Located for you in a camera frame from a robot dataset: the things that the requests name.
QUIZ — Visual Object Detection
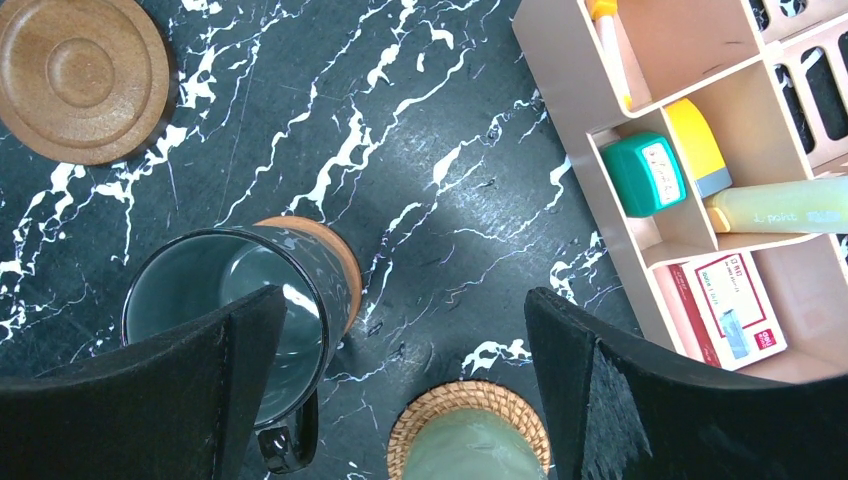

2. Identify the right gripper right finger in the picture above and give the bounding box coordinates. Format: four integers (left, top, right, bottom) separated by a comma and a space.
524, 287, 847, 479

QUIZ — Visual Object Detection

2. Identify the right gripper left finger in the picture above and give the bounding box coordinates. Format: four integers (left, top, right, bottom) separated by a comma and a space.
1, 286, 286, 479

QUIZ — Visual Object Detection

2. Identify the dark green mug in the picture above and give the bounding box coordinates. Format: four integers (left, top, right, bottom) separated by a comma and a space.
122, 224, 351, 474

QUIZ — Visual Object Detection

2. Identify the light green mug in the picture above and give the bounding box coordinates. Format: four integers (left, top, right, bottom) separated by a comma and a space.
402, 409, 547, 480

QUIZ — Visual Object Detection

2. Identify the dark ringed wooden coaster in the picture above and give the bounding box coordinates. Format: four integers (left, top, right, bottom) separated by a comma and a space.
1, 0, 176, 166

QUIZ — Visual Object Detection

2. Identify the woven rattan coaster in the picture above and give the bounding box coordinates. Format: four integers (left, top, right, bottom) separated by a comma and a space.
386, 380, 552, 479

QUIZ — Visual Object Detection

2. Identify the orange round coaster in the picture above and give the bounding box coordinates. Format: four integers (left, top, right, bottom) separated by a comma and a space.
255, 215, 363, 333

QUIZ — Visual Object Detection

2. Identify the red white small box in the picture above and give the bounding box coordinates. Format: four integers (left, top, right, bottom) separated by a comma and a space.
654, 252, 788, 371

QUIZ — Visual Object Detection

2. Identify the green yellow eraser block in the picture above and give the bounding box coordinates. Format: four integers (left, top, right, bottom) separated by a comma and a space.
600, 132, 687, 218

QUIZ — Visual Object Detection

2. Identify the pink desk file organizer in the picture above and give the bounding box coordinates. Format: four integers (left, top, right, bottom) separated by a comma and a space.
513, 1, 847, 383

